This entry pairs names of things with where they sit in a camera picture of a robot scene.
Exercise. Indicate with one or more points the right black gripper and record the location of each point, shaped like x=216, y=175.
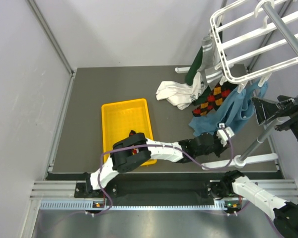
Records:
x=295, y=107

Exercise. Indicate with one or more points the blue cloth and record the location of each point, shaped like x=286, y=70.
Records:
x=235, y=111

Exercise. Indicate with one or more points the red black argyle sock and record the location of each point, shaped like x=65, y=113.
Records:
x=212, y=99

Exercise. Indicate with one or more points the white clip hanger frame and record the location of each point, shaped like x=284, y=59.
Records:
x=245, y=31

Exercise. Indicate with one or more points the grey striped sock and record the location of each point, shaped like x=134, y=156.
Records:
x=208, y=47

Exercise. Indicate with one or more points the green and white sock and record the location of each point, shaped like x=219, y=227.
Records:
x=195, y=66

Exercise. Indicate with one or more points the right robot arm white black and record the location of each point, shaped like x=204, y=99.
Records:
x=283, y=214

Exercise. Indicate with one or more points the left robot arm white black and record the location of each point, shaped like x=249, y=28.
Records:
x=135, y=150

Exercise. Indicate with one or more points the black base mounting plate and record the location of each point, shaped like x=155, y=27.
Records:
x=116, y=189

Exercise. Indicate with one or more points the yellow plastic bin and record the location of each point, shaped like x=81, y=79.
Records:
x=119, y=118

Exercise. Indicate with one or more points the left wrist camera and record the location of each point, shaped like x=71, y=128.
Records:
x=224, y=134

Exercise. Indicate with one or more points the aluminium cable duct rail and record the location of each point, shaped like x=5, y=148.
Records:
x=67, y=195

